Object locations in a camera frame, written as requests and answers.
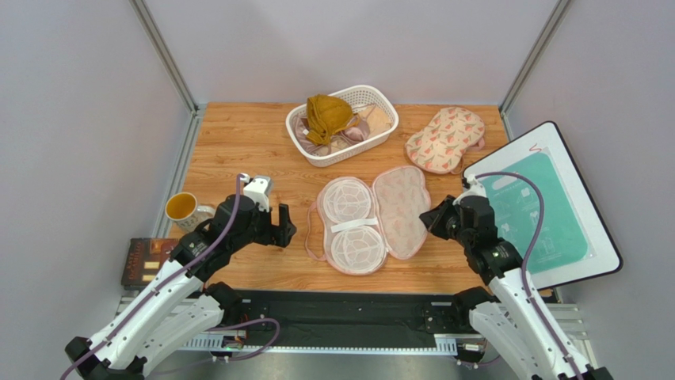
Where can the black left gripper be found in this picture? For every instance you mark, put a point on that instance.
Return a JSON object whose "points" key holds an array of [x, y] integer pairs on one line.
{"points": [[286, 228]]}

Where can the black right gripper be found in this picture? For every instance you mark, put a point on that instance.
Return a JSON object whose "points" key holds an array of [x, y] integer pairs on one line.
{"points": [[445, 222]]}

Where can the floral mesh laundry bag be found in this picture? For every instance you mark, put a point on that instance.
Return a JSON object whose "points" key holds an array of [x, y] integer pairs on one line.
{"points": [[440, 146], [364, 224]]}

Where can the mustard yellow bra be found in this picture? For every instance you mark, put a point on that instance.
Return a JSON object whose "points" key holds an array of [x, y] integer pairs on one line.
{"points": [[328, 116]]}

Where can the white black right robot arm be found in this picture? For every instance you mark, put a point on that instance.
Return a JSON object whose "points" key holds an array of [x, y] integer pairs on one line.
{"points": [[508, 311]]}

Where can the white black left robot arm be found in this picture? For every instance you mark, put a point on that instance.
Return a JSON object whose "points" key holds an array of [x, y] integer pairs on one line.
{"points": [[179, 302]]}

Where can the beige bra in basket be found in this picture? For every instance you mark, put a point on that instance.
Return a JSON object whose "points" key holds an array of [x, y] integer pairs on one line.
{"points": [[376, 119]]}

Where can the pink satin bra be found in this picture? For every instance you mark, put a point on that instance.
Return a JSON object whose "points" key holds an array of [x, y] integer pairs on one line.
{"points": [[341, 141]]}

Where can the white folding board base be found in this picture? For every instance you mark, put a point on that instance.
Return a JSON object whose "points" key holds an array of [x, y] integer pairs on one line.
{"points": [[603, 256]]}

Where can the floral mug yellow inside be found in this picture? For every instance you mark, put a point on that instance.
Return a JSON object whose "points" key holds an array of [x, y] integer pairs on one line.
{"points": [[186, 212]]}

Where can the white perforated plastic basket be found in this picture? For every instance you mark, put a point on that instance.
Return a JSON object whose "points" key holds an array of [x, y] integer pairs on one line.
{"points": [[358, 96]]}

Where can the dark patterned coaster book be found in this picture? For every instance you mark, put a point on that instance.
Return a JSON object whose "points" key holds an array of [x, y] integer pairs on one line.
{"points": [[144, 260]]}

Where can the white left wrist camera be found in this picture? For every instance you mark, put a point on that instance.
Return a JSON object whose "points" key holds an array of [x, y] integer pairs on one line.
{"points": [[258, 189]]}

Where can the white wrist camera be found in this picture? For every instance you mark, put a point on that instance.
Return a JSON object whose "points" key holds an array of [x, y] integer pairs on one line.
{"points": [[258, 189], [471, 187]]}

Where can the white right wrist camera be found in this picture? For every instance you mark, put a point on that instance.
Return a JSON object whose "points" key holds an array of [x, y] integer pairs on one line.
{"points": [[471, 187]]}

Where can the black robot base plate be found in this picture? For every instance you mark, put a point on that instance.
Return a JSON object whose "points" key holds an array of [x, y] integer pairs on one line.
{"points": [[368, 315]]}

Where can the white slotted cable duct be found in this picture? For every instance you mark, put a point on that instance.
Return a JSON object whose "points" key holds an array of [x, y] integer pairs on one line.
{"points": [[350, 344]]}

